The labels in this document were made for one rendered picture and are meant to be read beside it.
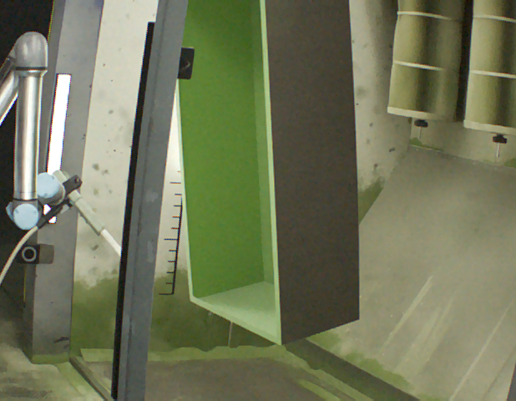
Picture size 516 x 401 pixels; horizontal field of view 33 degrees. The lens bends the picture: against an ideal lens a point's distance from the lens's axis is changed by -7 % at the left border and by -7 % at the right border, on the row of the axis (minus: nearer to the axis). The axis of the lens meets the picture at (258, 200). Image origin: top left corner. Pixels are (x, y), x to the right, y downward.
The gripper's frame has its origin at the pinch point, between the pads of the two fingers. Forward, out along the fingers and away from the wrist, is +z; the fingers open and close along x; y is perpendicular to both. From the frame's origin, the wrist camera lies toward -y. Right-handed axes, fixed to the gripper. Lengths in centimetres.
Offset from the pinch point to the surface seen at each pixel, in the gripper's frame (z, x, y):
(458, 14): 35, 40, -188
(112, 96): 24, -29, -42
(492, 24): -11, 59, -175
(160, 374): 53, 70, 20
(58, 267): 39.9, 8.2, 22.8
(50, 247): 34.7, 0.6, 19.4
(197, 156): -4, 22, -49
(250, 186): 14, 41, -59
